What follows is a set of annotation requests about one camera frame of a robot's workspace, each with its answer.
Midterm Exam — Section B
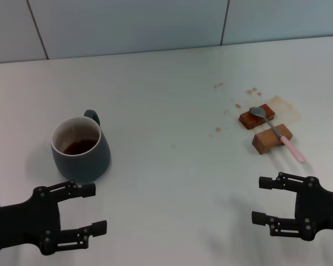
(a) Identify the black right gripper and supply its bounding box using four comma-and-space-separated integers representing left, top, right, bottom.
251, 171, 333, 241

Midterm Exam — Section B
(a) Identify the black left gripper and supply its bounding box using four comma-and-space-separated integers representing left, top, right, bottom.
0, 180, 108, 256

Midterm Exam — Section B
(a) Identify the grey ceramic cup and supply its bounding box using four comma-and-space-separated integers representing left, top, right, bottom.
50, 109, 111, 181

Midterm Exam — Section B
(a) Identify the pink handled metal spoon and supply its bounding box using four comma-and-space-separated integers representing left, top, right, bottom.
249, 106, 306, 163

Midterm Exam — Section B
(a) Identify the light brown wooden block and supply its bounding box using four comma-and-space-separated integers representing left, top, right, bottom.
251, 124, 293, 155

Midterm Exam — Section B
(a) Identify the dark reddish wooden block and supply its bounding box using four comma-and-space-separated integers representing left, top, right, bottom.
238, 103, 276, 130

